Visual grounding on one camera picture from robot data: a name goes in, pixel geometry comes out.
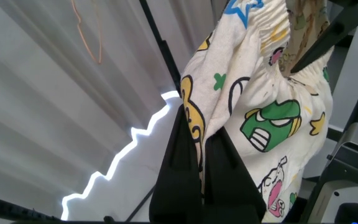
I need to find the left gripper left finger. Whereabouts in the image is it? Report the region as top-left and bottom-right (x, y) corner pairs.
(149, 104), (203, 223)

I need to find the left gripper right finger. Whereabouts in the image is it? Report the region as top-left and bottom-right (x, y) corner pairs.
(204, 126), (266, 223)

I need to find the black clothes rack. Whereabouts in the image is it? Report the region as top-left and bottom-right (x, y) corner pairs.
(0, 0), (183, 223)

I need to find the cream printed garment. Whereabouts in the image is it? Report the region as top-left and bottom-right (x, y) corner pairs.
(180, 0), (335, 223)

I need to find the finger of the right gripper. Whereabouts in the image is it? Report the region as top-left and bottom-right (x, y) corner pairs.
(290, 0), (358, 74)

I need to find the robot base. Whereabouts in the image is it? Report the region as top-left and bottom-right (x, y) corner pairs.
(283, 60), (358, 224)

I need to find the white curtain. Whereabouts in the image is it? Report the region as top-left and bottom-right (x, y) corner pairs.
(0, 0), (229, 220)

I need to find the pink clothes hanger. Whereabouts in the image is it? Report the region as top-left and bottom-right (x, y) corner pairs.
(70, 0), (104, 65)

